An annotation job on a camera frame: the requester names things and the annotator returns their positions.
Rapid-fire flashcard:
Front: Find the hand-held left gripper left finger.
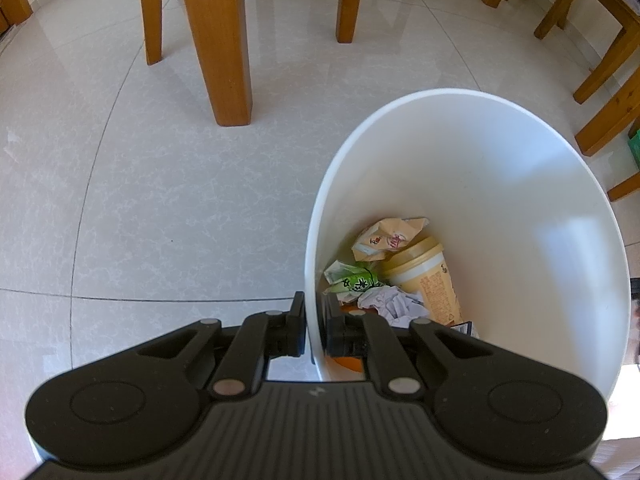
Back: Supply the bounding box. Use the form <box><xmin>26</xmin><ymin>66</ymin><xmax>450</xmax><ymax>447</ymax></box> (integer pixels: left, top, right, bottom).
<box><xmin>125</xmin><ymin>291</ymin><xmax>307</xmax><ymax>401</ymax></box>

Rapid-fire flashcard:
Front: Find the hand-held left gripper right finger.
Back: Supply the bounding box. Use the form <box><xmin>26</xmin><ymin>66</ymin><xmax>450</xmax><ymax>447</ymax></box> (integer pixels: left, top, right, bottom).
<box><xmin>324</xmin><ymin>294</ymin><xmax>506</xmax><ymax>401</ymax></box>

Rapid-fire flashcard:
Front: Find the orange half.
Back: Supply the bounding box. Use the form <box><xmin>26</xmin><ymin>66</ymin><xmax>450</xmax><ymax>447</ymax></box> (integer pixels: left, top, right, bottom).
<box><xmin>327</xmin><ymin>354</ymin><xmax>366</xmax><ymax>374</ymax></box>

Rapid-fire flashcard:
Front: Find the green snack wrapper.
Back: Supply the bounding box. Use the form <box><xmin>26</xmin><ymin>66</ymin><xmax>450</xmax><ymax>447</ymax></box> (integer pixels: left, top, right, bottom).
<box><xmin>323</xmin><ymin>259</ymin><xmax>383</xmax><ymax>306</ymax></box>

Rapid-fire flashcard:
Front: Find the white paper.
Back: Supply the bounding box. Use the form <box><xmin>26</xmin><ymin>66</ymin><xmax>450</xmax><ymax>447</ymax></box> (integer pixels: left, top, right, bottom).
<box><xmin>356</xmin><ymin>285</ymin><xmax>432</xmax><ymax>329</ymax></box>

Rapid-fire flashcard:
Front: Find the beige bread wrapper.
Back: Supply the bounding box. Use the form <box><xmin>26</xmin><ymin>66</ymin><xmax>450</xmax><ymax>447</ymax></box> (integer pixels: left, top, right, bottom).
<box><xmin>351</xmin><ymin>216</ymin><xmax>431</xmax><ymax>263</ymax></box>

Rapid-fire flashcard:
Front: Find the beige milk tea cup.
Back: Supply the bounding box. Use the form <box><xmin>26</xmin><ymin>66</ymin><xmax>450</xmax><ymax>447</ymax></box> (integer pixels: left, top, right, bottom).
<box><xmin>380</xmin><ymin>236</ymin><xmax>463</xmax><ymax>326</ymax></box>

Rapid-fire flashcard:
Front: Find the white plastic trash bin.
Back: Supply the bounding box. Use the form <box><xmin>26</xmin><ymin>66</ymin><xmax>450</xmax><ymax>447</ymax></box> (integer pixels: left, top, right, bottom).
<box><xmin>303</xmin><ymin>89</ymin><xmax>630</xmax><ymax>403</ymax></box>

